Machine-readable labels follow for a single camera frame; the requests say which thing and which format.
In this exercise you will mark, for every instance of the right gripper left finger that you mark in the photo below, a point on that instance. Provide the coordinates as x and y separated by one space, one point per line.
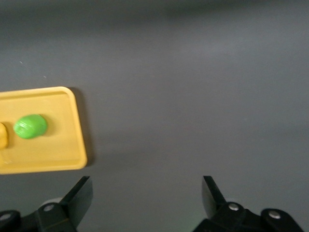
62 215

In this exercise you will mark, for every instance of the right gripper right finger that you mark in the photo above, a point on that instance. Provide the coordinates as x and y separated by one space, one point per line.
231 220

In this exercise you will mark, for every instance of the green plastic cabbage toy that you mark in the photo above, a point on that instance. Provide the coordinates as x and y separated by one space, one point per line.
30 126

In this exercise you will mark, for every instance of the yellow toy potato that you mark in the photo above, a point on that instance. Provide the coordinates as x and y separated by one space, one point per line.
3 135

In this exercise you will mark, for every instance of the yellow plastic tray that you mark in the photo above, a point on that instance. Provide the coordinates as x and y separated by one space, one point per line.
60 149

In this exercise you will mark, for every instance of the dark grey table mat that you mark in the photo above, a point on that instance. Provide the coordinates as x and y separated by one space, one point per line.
193 96

